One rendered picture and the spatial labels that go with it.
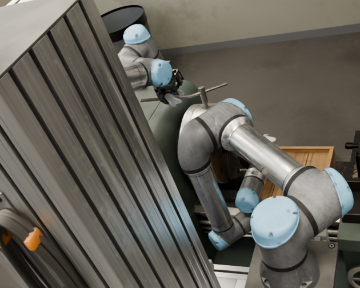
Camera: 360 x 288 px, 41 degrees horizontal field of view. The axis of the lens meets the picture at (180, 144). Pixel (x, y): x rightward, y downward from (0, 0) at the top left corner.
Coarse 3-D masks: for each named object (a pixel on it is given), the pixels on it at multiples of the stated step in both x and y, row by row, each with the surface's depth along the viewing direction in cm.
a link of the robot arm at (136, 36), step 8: (136, 24) 148; (128, 32) 147; (136, 32) 146; (144, 32) 146; (128, 40) 146; (136, 40) 145; (144, 40) 146; (152, 40) 150; (136, 48) 146; (144, 48) 147; (152, 48) 150; (144, 56) 148; (152, 56) 151
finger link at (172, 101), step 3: (165, 96) 167; (168, 96) 167; (171, 96) 166; (168, 99) 168; (171, 99) 168; (174, 99) 168; (177, 99) 167; (180, 99) 167; (171, 102) 170; (174, 102) 169; (177, 102) 169; (180, 102) 168; (171, 105) 170; (174, 105) 172
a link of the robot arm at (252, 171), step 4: (252, 168) 168; (248, 172) 167; (252, 172) 165; (256, 172) 166; (260, 172) 166; (256, 176) 165; (260, 176) 165; (264, 176) 166; (264, 180) 166; (264, 184) 166
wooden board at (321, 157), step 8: (288, 152) 203; (296, 152) 202; (304, 152) 200; (312, 152) 199; (320, 152) 197; (328, 152) 196; (304, 160) 197; (312, 160) 195; (320, 160) 194; (328, 160) 189; (320, 168) 190; (272, 184) 192; (264, 192) 190; (272, 192) 189; (280, 192) 187
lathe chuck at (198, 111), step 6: (198, 108) 186; (192, 114) 183; (198, 114) 182; (216, 150) 181; (210, 156) 176; (216, 156) 181; (222, 156) 186; (216, 162) 181; (222, 162) 186; (216, 168) 181; (222, 168) 186; (216, 174) 181; (222, 174) 186; (222, 180) 186
